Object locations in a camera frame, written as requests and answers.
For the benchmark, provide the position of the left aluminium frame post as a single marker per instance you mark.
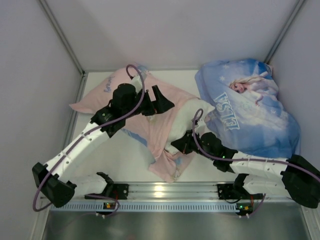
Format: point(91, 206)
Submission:
point(61, 35)

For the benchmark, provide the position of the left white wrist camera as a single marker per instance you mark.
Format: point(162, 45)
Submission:
point(137, 83)

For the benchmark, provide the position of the blue Elsa pillow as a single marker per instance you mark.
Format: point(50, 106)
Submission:
point(247, 114)

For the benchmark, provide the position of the pink pillowcase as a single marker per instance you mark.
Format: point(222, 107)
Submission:
point(154, 129)

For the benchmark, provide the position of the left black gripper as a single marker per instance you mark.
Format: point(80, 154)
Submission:
point(152, 101)

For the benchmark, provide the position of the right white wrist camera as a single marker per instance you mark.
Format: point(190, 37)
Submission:
point(200, 127)

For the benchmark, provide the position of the right aluminium frame post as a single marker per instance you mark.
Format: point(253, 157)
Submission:
point(298, 6)

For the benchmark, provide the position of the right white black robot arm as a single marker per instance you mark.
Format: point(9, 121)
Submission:
point(293, 177)

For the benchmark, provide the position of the slotted grey cable duct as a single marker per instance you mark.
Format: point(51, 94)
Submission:
point(175, 207)

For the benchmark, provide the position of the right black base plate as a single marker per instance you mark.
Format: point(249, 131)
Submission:
point(228, 193)

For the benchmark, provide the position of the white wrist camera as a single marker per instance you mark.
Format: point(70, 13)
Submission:
point(137, 83)
point(200, 127)

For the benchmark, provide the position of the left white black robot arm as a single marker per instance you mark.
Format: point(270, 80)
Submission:
point(54, 178)

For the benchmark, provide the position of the white pillow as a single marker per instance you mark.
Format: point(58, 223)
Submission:
point(183, 121)

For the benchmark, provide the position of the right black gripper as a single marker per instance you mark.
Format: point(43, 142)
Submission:
point(184, 143)

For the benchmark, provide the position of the aluminium frame post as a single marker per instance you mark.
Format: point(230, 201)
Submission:
point(298, 6)
point(61, 35)

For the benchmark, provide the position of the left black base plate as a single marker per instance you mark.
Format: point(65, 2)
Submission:
point(118, 191)

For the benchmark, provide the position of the aluminium mounting rail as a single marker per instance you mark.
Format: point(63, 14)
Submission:
point(175, 191)

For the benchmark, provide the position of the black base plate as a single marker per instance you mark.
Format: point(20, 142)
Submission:
point(228, 193)
point(118, 191)

